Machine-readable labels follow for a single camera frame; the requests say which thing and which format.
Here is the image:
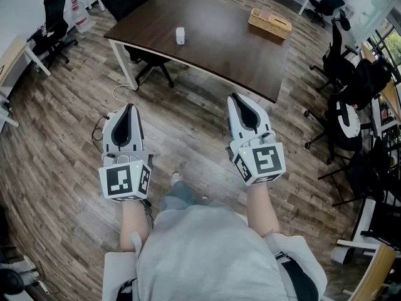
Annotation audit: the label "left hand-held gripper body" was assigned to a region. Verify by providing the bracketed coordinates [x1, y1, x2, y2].
[98, 150, 154, 203]

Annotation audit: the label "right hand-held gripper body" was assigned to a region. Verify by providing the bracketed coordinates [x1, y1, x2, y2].
[226, 130, 286, 187]

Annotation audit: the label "person's right forearm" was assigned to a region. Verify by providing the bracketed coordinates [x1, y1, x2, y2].
[246, 180, 281, 237]

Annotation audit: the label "person's left forearm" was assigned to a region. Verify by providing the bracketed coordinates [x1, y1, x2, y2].
[120, 198, 152, 252]

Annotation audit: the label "woven tissue box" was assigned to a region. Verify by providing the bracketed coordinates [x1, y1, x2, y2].
[268, 14, 292, 31]

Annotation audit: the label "person's blue jeans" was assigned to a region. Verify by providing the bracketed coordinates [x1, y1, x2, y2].
[159, 180, 210, 213]

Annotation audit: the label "dark wooden table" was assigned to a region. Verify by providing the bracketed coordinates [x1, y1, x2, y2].
[103, 0, 293, 105]

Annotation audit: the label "wicker basket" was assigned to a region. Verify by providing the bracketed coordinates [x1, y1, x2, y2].
[247, 8, 293, 40]

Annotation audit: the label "black chair with white cushion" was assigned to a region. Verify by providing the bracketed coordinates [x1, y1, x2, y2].
[303, 58, 393, 166]

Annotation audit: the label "person's grey shirt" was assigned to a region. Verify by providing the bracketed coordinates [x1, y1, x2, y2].
[102, 203, 328, 301]

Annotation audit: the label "grey bin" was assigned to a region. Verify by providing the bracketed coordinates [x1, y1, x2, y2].
[331, 246, 357, 265]

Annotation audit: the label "black metal rack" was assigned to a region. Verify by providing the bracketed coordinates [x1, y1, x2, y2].
[359, 133, 401, 248]

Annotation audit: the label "white desk with wooden top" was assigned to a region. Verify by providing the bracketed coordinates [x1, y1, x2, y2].
[0, 36, 52, 91]

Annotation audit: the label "white table with wooden top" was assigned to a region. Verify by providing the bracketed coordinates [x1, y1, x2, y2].
[331, 239, 398, 301]

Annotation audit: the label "black floor cable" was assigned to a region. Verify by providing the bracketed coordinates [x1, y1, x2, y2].
[91, 114, 111, 154]

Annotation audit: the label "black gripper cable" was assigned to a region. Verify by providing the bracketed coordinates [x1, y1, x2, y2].
[141, 198, 156, 229]

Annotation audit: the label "white floor cable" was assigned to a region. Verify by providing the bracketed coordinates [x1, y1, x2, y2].
[112, 84, 136, 107]

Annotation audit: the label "black shoulder strap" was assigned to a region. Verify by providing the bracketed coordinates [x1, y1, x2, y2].
[115, 279, 139, 301]
[274, 251, 321, 301]

